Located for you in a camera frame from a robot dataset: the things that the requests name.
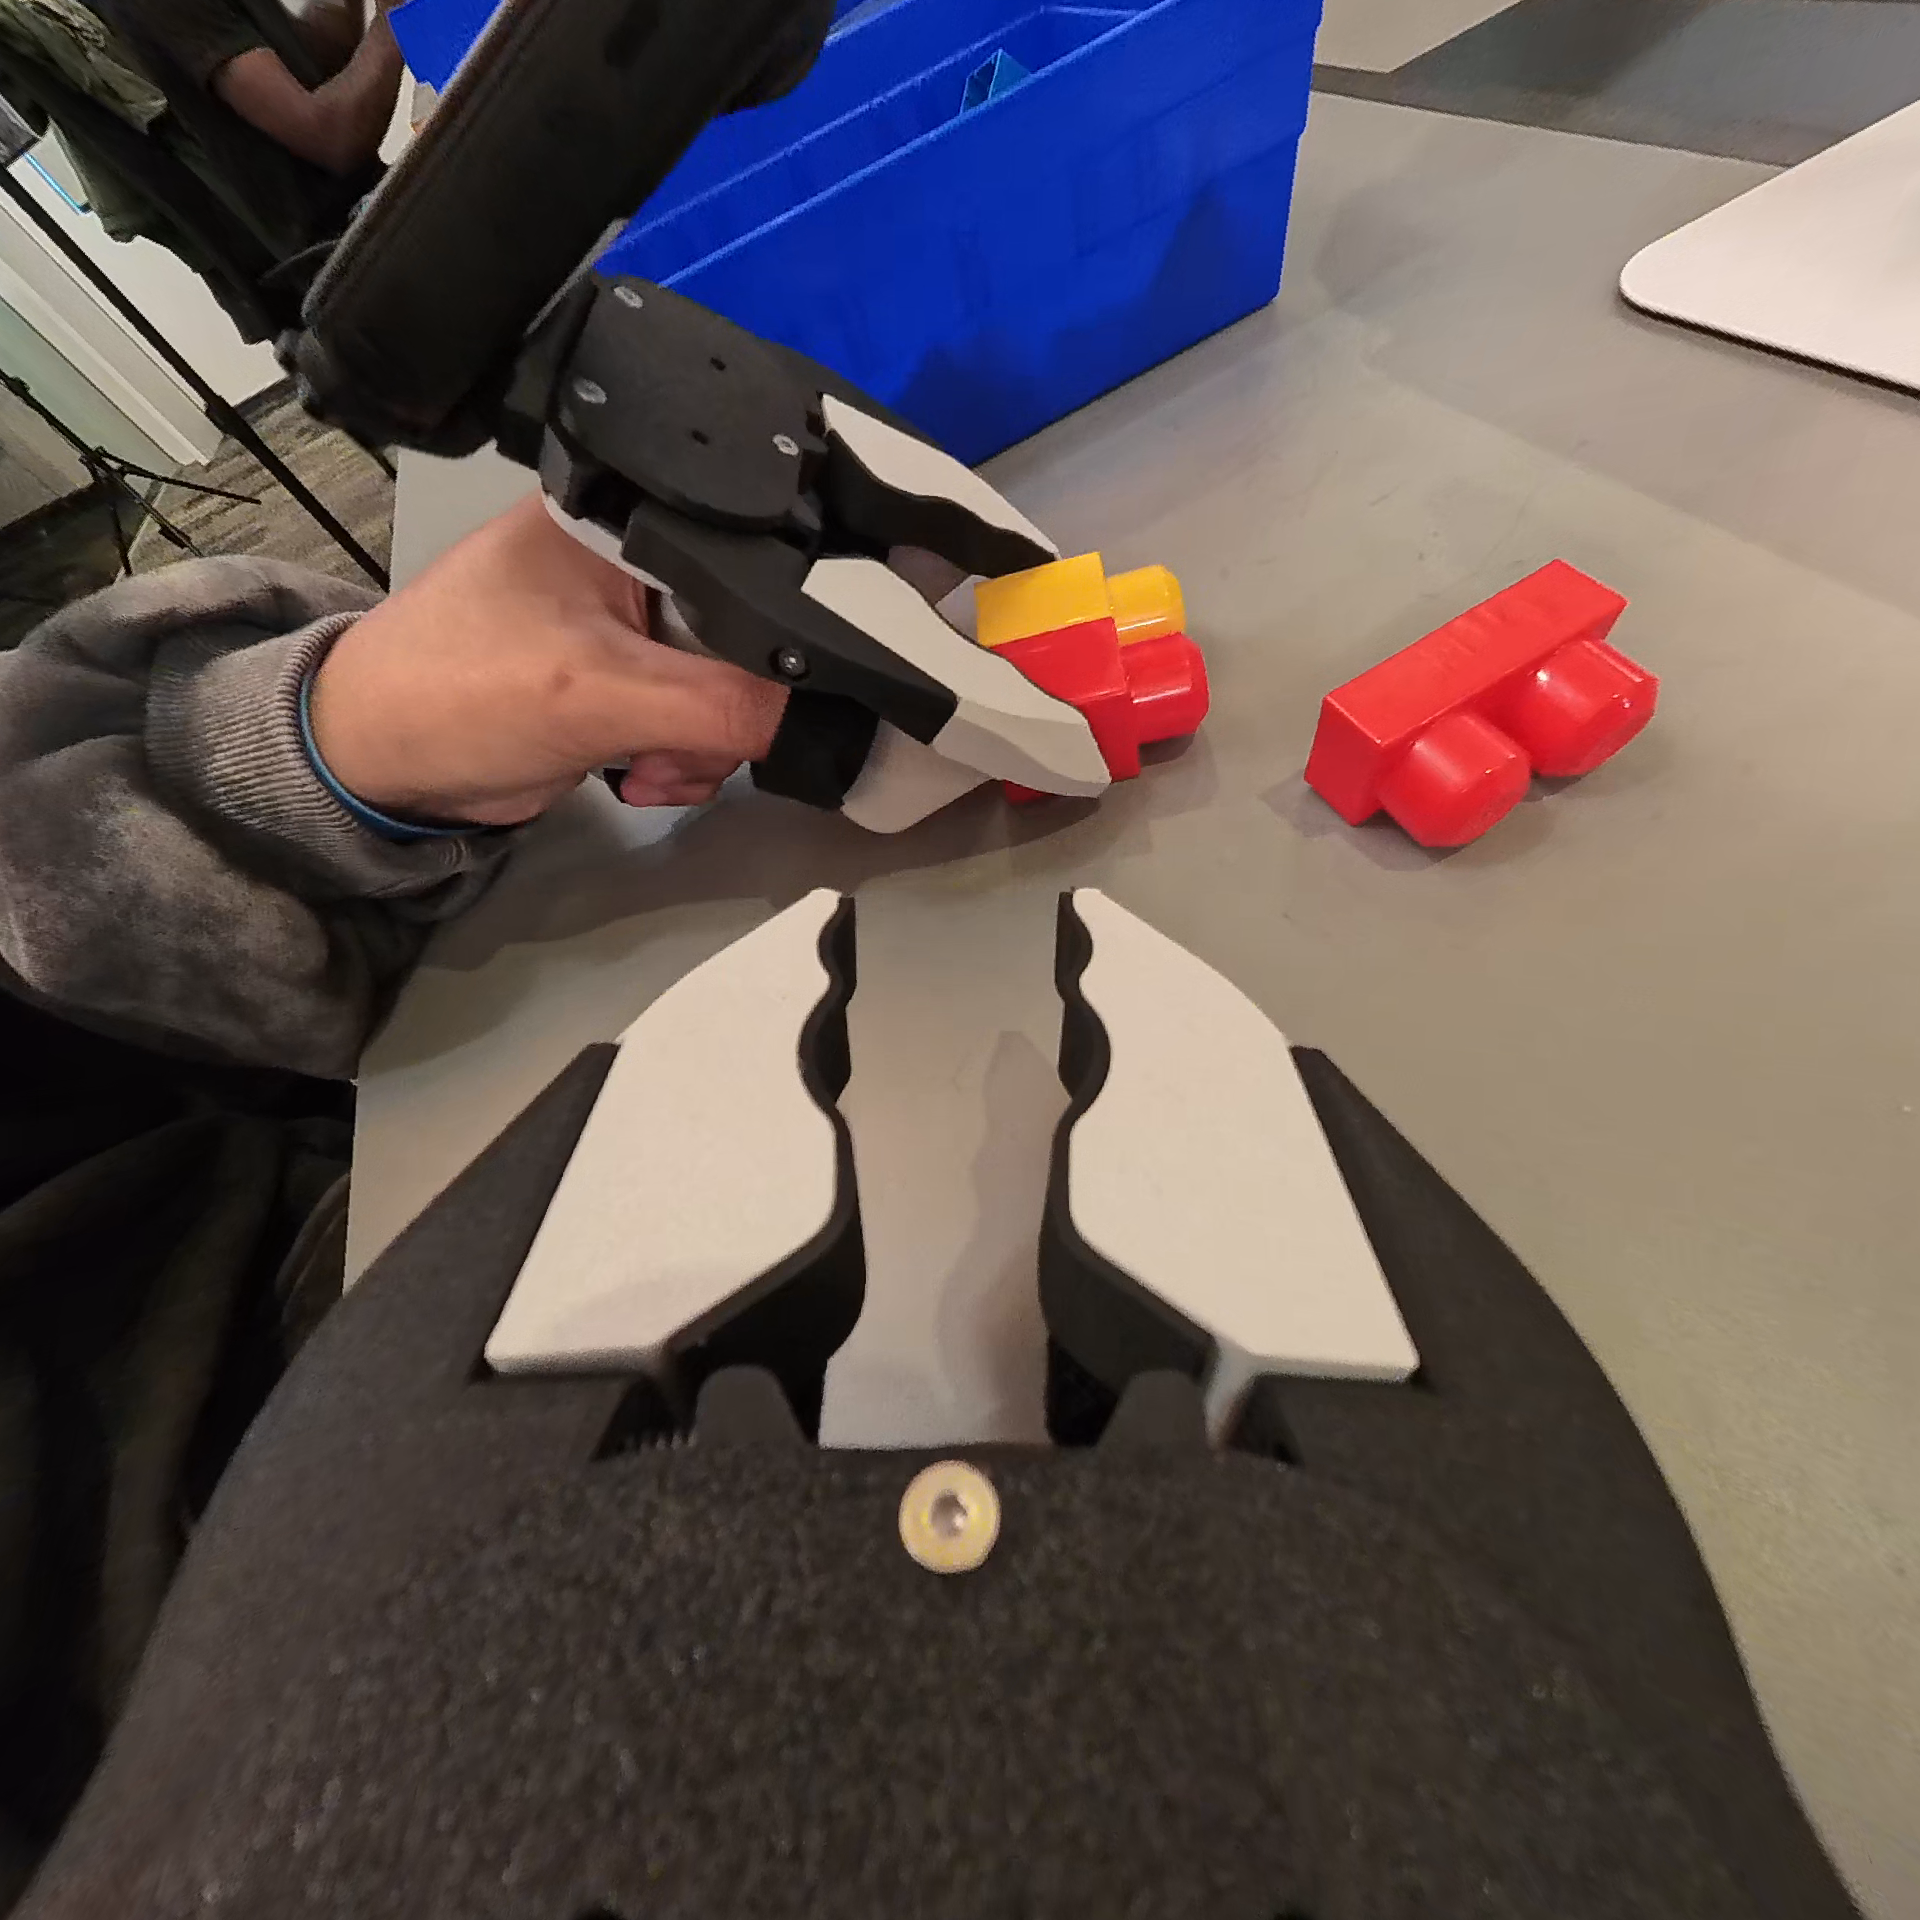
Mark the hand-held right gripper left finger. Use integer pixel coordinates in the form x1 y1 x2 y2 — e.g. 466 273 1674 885
483 886 874 1448

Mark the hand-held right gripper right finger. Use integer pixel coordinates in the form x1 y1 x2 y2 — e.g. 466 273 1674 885
1038 886 1422 1452

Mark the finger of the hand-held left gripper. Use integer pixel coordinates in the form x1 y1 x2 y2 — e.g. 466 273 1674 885
815 393 1067 605
799 554 1118 836

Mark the yellow toy block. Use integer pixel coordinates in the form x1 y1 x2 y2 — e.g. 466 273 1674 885
973 549 1188 655

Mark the red tall toy block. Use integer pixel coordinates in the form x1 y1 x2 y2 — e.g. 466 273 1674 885
991 622 1211 806

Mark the blue divided plastic bin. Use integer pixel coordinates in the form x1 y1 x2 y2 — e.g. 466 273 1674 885
383 0 1326 471

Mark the red two-stud toy block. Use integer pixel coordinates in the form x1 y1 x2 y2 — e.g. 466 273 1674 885
1301 554 1663 852

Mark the grey desk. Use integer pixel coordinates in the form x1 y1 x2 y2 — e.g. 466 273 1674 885
342 0 1920 1920

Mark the person's left hand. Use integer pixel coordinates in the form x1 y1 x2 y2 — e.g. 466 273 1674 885
307 496 792 831

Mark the blue wristband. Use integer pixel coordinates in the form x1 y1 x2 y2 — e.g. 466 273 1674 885
295 645 485 840

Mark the black tripod stand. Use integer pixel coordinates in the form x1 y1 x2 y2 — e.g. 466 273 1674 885
0 150 396 589

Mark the white folding book stand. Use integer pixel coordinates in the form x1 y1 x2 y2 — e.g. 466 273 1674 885
1615 96 1920 400

